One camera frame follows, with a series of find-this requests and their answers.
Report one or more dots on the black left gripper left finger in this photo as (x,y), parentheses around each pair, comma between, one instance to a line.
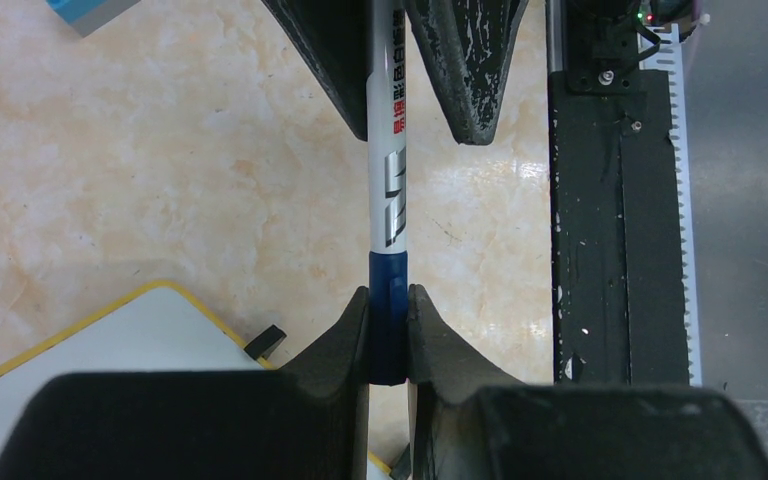
(305,420)

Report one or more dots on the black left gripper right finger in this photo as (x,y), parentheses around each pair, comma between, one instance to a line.
(472,420)

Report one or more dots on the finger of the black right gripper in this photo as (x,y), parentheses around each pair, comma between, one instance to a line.
(330,36)
(466,47)

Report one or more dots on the white whiteboard marker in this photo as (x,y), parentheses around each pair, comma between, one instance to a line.
(386,126)

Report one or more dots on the yellow framed whiteboard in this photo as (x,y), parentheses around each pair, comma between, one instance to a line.
(158,329)

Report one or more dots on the blue marker cap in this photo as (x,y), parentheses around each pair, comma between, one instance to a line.
(388,309)

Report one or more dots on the light blue toy brick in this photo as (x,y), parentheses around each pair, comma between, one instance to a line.
(87,16)

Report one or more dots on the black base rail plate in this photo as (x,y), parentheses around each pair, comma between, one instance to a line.
(616,263)

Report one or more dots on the white slotted cable duct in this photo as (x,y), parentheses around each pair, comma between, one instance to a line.
(669,59)

